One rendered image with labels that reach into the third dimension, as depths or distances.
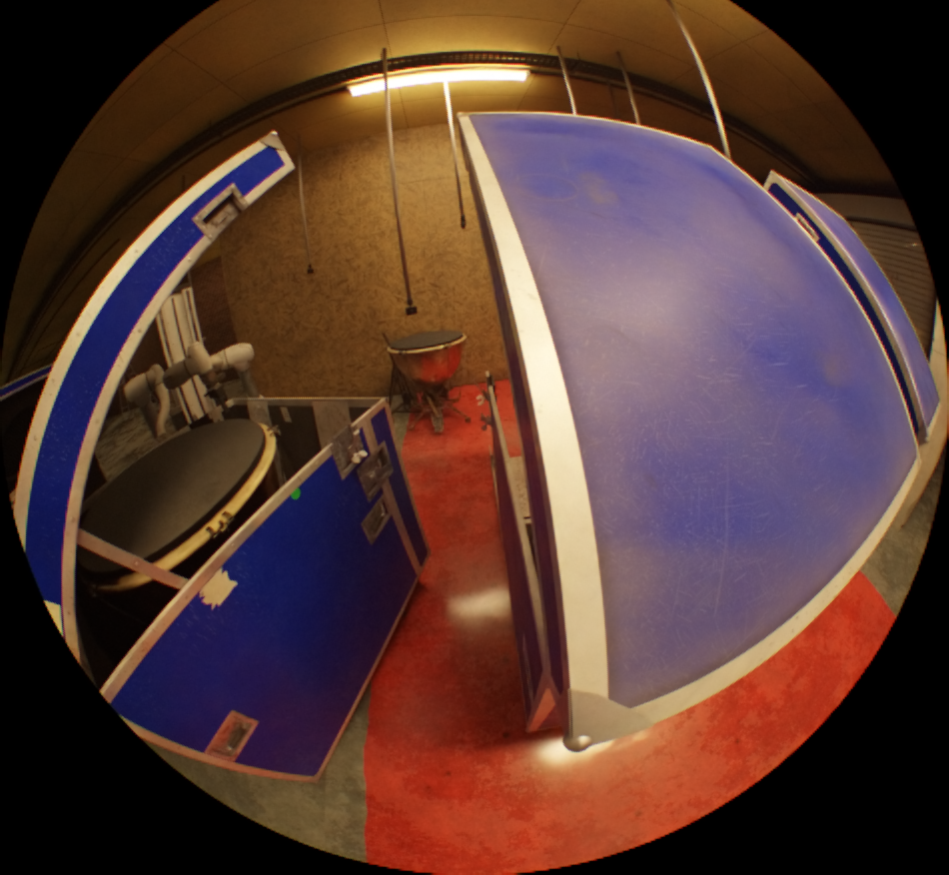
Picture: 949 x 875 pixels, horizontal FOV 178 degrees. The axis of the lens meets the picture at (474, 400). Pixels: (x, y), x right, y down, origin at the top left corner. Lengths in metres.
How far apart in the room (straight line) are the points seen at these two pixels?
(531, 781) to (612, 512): 1.19
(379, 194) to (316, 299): 1.41
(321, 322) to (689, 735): 4.38
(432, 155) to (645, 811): 4.83
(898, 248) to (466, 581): 6.58
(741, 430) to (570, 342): 0.17
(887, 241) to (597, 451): 6.14
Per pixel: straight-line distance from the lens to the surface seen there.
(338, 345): 3.80
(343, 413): 1.15
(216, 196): 0.69
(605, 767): 1.35
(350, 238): 3.70
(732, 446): 0.28
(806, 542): 0.35
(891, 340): 1.18
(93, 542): 0.60
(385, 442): 1.03
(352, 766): 1.44
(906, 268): 6.13
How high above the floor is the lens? 1.31
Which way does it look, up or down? 23 degrees down
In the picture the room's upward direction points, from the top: 7 degrees counter-clockwise
